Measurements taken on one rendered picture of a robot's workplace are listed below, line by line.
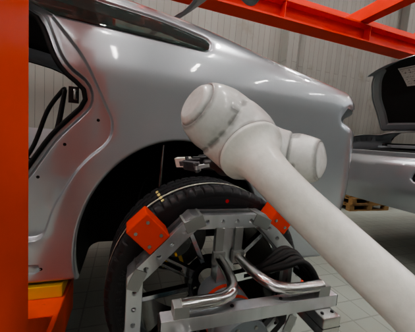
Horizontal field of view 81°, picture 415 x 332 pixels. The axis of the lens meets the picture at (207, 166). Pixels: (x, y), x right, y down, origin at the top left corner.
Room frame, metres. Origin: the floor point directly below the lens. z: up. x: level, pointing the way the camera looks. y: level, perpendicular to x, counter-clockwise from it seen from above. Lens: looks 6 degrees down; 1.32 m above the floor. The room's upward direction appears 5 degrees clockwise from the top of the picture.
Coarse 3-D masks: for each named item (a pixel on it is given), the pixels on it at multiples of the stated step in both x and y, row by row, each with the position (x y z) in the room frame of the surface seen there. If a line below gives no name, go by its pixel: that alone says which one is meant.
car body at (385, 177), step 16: (368, 144) 3.69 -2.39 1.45; (384, 144) 3.41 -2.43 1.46; (400, 144) 3.59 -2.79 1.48; (352, 160) 2.91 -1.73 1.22; (368, 160) 2.71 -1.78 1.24; (384, 160) 2.56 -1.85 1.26; (400, 160) 2.43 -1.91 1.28; (352, 176) 2.85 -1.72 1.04; (368, 176) 2.66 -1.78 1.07; (384, 176) 2.50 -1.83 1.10; (400, 176) 2.37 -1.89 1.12; (352, 192) 2.88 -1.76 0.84; (368, 192) 2.66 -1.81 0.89; (384, 192) 2.49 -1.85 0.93; (400, 192) 2.35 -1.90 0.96; (400, 208) 2.37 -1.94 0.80
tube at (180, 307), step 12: (216, 228) 0.65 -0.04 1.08; (216, 240) 0.64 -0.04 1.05; (216, 252) 0.64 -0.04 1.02; (216, 264) 0.64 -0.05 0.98; (228, 264) 0.59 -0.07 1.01; (228, 276) 0.54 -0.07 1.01; (228, 288) 0.49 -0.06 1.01; (180, 300) 0.44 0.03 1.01; (192, 300) 0.44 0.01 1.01; (204, 300) 0.45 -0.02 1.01; (216, 300) 0.45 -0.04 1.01; (228, 300) 0.47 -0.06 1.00; (180, 312) 0.43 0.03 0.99
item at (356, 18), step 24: (192, 0) 3.11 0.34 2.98; (216, 0) 3.07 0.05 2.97; (240, 0) 3.29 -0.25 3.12; (264, 0) 3.40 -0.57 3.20; (288, 0) 3.37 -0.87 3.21; (384, 0) 3.45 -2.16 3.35; (408, 0) 3.20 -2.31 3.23; (288, 24) 3.51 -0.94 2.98; (312, 24) 3.65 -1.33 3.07; (336, 24) 3.78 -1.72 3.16; (360, 24) 3.82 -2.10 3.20; (360, 48) 4.08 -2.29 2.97; (384, 48) 4.01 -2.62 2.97; (408, 48) 4.27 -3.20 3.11
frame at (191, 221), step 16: (176, 224) 0.66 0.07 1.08; (192, 224) 0.62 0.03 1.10; (208, 224) 0.64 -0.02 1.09; (224, 224) 0.66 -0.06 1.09; (240, 224) 0.67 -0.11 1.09; (256, 224) 0.69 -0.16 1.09; (176, 240) 0.61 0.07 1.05; (272, 240) 0.71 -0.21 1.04; (144, 256) 0.63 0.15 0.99; (160, 256) 0.61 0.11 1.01; (128, 272) 0.60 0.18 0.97; (144, 272) 0.59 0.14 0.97; (288, 272) 0.75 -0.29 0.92; (128, 288) 0.58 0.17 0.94; (128, 304) 0.58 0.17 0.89; (128, 320) 0.58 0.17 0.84; (272, 320) 0.77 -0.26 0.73; (288, 320) 0.73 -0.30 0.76
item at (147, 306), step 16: (192, 240) 0.74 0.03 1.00; (256, 240) 0.81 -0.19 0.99; (208, 256) 0.79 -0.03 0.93; (256, 256) 0.95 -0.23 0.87; (176, 272) 0.72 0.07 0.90; (192, 272) 0.74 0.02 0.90; (240, 272) 0.80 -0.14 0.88; (176, 288) 0.73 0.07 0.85; (192, 288) 0.78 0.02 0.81; (256, 288) 0.90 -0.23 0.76; (144, 304) 0.80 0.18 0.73; (160, 304) 0.91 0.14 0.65; (144, 320) 0.71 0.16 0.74
